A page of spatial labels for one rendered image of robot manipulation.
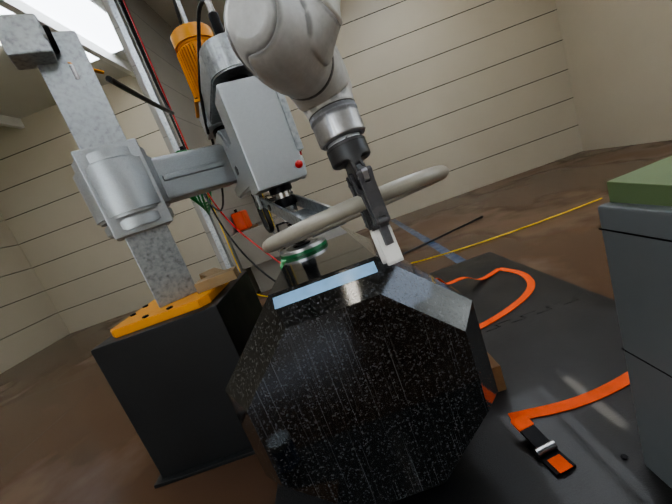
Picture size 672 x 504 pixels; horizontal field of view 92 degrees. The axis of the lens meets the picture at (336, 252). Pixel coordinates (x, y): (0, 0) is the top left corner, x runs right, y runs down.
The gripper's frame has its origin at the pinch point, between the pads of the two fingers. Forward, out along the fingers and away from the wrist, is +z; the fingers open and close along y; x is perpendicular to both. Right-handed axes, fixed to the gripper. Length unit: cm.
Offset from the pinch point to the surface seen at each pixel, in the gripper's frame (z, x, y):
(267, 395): 29, 41, 32
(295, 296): 6.5, 22.8, 33.6
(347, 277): 7.2, 7.1, 32.7
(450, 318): 29.3, -15.4, 30.1
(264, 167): -40, 18, 71
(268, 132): -52, 12, 71
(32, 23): -127, 80, 79
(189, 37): -132, 30, 122
